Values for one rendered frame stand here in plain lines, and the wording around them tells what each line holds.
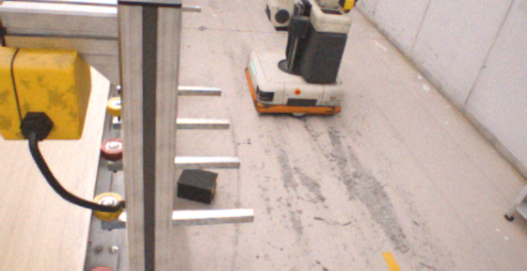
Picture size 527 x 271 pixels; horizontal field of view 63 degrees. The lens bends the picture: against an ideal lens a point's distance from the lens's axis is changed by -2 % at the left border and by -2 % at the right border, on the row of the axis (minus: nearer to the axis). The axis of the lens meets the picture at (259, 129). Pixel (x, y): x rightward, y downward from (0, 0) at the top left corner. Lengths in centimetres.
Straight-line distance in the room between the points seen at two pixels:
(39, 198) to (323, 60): 232
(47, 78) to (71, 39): 3
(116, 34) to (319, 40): 285
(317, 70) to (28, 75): 299
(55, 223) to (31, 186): 16
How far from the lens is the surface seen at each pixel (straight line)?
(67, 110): 30
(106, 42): 30
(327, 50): 317
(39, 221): 126
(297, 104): 328
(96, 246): 155
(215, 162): 150
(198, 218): 131
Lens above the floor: 180
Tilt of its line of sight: 35 degrees down
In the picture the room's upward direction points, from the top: 10 degrees clockwise
